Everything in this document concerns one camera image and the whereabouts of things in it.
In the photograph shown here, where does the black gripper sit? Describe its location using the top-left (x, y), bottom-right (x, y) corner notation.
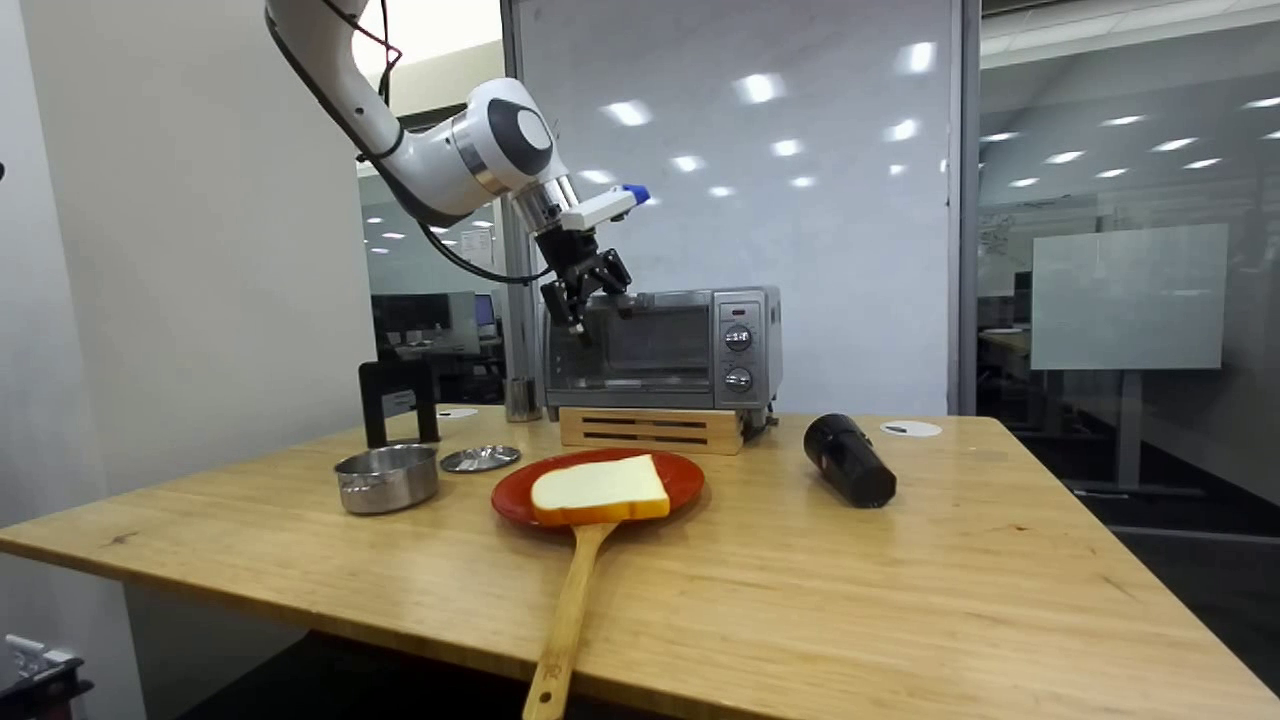
top-left (533, 223), bottom-right (640, 338)

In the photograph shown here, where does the silver toaster oven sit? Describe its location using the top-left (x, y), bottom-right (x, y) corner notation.
top-left (534, 283), bottom-right (782, 418)

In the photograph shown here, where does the grey metal pillar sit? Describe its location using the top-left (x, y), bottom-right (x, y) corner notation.
top-left (501, 194), bottom-right (548, 418)

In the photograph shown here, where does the slotted wooden block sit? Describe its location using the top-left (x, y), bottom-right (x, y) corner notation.
top-left (556, 403), bottom-right (747, 456)

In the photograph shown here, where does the wooden spatula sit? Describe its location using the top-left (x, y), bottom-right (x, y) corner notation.
top-left (520, 451), bottom-right (677, 720)

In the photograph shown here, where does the round steel lid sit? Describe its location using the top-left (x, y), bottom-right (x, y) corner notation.
top-left (436, 444), bottom-right (529, 480)

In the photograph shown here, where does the red plate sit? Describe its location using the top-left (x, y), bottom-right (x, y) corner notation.
top-left (489, 446), bottom-right (710, 536)

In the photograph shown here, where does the small steel pot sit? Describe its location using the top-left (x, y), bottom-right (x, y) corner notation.
top-left (332, 439), bottom-right (443, 520)

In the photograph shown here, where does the black cylinder bottle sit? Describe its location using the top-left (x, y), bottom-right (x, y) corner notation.
top-left (800, 413), bottom-right (900, 512)

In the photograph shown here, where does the black box with grey top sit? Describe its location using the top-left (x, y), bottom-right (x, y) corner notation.
top-left (0, 633), bottom-right (95, 720)

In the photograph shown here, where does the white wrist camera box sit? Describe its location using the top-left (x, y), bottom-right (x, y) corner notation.
top-left (556, 178), bottom-right (655, 235)

